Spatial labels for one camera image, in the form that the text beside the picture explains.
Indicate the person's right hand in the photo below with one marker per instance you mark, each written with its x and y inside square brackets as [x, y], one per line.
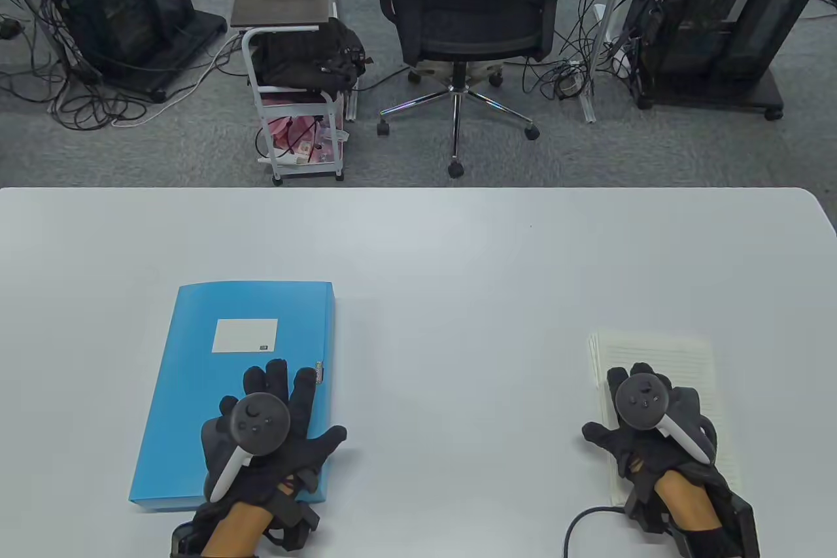
[628, 443]

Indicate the black bag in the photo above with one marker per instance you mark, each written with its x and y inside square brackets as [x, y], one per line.
[301, 57]

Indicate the black equipment rack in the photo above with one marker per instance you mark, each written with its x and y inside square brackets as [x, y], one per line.
[713, 28]
[111, 2]

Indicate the person's left hand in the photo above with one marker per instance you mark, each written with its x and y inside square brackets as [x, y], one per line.
[302, 407]

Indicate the stack of lined papers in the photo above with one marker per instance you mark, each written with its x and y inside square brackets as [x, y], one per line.
[680, 358]

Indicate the pink packets in cart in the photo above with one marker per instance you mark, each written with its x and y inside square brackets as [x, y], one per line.
[294, 129]

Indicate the blue file box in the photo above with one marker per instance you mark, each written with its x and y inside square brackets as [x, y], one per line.
[189, 401]

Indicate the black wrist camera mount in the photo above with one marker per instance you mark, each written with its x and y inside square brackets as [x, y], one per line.
[742, 519]
[297, 519]

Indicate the person's right forearm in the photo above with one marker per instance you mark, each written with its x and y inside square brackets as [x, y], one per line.
[686, 502]

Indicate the white cart with brown top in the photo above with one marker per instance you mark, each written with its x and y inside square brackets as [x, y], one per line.
[281, 12]

